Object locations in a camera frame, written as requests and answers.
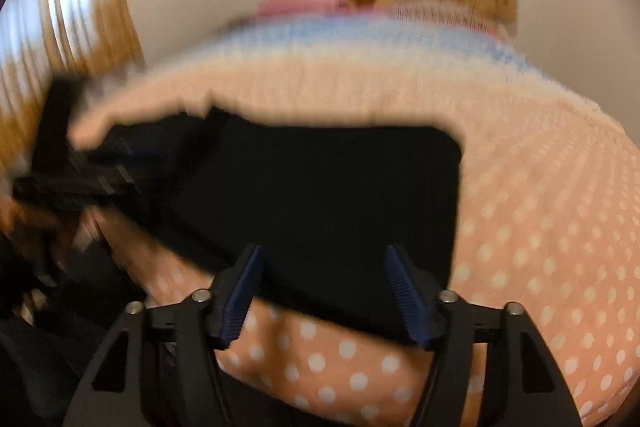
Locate pink folded blanket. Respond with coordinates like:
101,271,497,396
257,0,351,16

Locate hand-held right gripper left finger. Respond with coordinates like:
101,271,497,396
62,243,265,427

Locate black pants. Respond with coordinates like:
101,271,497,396
85,107,463,348

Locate striped pillow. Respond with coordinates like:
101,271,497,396
385,0,501,35

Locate polka dot bedsheet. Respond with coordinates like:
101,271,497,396
67,0,640,427

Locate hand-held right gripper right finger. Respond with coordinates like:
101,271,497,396
385,243,583,427

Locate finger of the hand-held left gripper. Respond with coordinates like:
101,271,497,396
35,74,88,178
97,127,168,200

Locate person's left hand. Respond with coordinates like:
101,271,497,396
0,199,68,250

